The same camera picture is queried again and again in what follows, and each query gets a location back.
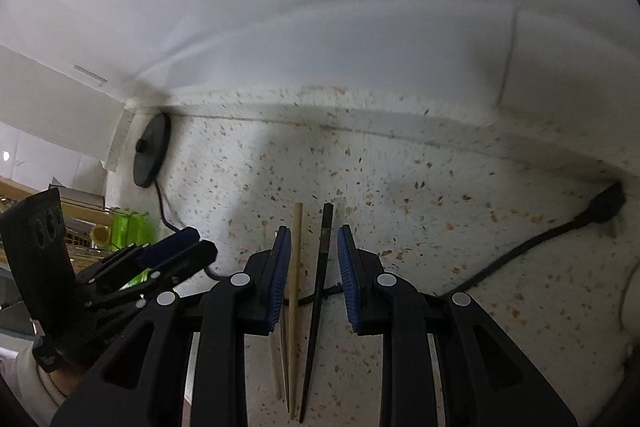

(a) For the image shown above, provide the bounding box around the black chopstick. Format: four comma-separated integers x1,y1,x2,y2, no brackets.
298,203,335,424

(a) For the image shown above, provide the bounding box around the white wall socket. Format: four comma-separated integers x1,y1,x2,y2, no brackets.
72,64,108,85

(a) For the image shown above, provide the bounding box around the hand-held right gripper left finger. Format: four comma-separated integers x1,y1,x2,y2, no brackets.
50,226,293,427

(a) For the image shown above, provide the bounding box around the black power cable with plug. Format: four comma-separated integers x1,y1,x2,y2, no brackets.
152,179,628,308

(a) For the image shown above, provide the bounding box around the row of chopsticks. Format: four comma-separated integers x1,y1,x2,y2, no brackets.
269,229,292,413

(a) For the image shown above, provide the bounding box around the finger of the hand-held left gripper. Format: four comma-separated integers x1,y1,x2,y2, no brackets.
84,240,219,309
74,226,202,289

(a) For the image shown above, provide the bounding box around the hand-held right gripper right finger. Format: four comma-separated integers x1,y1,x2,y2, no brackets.
336,224,578,427

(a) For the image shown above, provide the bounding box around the black round kettle base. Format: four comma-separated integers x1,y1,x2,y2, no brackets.
132,113,172,188

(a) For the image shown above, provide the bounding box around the wire utensil rack green base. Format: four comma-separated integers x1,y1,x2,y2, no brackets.
60,202,152,293

